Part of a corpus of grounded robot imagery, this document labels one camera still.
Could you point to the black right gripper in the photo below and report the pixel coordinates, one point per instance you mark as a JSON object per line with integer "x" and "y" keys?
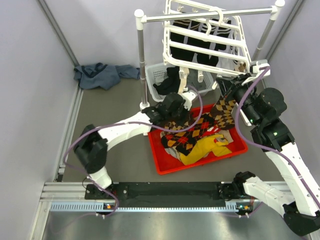
{"x": 230, "y": 86}

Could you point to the aluminium frame rail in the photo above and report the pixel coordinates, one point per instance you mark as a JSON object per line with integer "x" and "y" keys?
{"x": 85, "y": 197}

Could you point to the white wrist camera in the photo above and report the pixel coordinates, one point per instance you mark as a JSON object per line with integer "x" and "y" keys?
{"x": 256, "y": 69}
{"x": 189, "y": 97}

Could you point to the red plastic bin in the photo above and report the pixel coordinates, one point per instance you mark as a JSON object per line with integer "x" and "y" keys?
{"x": 167, "y": 160}

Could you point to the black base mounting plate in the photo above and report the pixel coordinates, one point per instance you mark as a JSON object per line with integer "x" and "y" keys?
{"x": 212, "y": 190}

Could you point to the black red argyle sock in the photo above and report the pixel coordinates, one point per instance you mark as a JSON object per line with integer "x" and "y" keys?
{"x": 184, "y": 141}

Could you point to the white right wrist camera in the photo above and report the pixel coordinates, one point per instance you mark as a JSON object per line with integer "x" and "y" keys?
{"x": 256, "y": 69}

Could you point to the white plastic laundry basket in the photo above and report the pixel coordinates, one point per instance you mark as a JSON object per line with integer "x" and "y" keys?
{"x": 155, "y": 74}

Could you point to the brown yellow argyle sock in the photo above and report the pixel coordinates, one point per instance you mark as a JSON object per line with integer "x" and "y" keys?
{"x": 222, "y": 113}

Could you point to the white metal drying rack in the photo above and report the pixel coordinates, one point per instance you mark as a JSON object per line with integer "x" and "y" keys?
{"x": 141, "y": 19}

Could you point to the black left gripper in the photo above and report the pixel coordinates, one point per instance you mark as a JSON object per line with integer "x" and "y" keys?
{"x": 185, "y": 117}

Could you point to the black clothes in basket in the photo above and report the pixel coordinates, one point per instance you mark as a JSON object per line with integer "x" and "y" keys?
{"x": 170, "y": 84}

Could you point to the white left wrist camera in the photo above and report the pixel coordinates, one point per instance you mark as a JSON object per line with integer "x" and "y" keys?
{"x": 189, "y": 97}

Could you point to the white clip hanger frame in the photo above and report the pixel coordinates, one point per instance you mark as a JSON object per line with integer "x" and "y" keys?
{"x": 194, "y": 43}

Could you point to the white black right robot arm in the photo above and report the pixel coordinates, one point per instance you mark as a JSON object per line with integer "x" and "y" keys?
{"x": 301, "y": 208}

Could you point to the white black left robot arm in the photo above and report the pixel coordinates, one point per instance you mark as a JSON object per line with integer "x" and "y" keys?
{"x": 92, "y": 147}

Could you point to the blue crumpled cloth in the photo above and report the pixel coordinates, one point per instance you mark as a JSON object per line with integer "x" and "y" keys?
{"x": 103, "y": 76}

